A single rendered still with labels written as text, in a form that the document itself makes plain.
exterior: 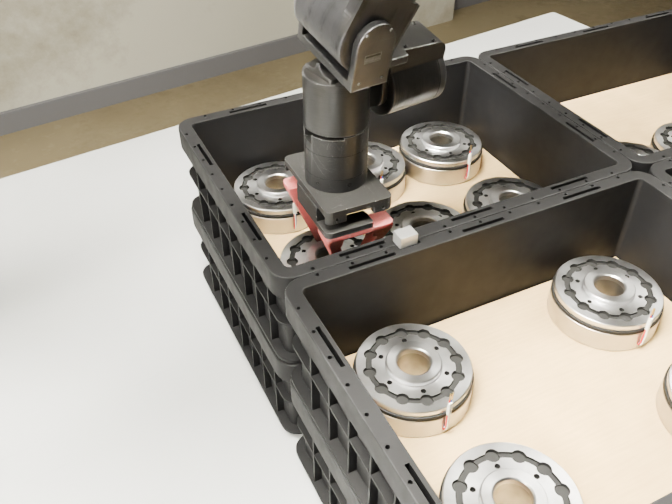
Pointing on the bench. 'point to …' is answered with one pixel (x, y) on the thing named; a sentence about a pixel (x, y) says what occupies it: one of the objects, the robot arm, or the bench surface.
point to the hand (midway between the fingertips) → (336, 252)
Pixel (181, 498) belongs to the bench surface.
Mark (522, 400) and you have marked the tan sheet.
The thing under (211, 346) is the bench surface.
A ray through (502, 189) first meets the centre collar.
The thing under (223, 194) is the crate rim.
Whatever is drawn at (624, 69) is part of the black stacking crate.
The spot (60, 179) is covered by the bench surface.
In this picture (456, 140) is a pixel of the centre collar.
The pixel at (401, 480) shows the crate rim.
